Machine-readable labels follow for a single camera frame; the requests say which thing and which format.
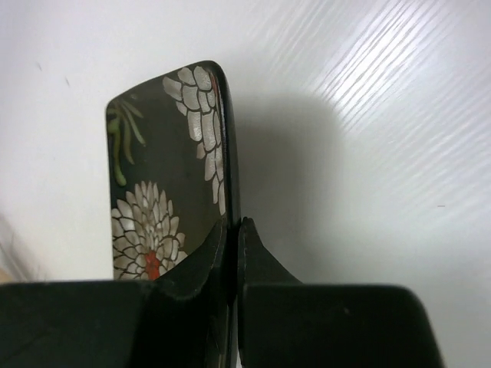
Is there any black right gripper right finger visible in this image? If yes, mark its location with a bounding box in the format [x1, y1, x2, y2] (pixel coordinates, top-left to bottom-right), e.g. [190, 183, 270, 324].
[237, 217, 301, 367]

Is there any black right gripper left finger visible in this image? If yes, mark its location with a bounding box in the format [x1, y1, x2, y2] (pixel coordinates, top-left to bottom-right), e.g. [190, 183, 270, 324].
[153, 221, 226, 367]

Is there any black square floral plate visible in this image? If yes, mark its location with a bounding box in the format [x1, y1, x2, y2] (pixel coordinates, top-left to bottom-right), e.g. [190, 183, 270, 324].
[105, 59, 242, 368]

